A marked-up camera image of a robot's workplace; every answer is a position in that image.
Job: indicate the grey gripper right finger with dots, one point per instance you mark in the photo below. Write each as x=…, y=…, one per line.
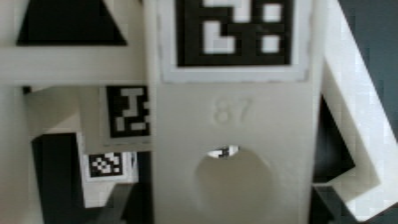
x=329, y=211

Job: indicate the white chair back part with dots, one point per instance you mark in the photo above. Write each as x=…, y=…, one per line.
x=40, y=125

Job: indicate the white chair seat part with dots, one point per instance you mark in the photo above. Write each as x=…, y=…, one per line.
x=356, y=133

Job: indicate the white chair leg block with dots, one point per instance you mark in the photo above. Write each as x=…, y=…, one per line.
x=107, y=169

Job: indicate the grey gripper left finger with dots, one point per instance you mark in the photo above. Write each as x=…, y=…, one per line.
x=120, y=211

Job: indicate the white chair leg with tag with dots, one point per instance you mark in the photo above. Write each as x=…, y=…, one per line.
x=116, y=118

